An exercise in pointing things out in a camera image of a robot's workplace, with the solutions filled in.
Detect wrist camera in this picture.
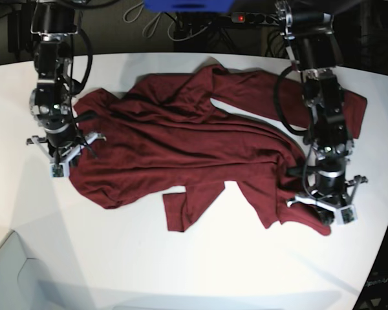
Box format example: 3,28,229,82
50,162,70,178
334,204,358,225

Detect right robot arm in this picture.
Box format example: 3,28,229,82
26,1,104,178

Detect grey cable loops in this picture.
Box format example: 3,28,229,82
122,0,195,41

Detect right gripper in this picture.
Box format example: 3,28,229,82
26,124,106,169

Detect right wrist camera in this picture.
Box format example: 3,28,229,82
50,162,70,178

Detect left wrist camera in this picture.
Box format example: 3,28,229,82
334,204,358,225

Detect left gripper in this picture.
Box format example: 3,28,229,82
286,165,368,223

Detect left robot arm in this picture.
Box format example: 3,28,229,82
273,1,368,225

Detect blue box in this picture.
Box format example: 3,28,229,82
144,0,234,12

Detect black power strip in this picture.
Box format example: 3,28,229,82
229,12,279,26

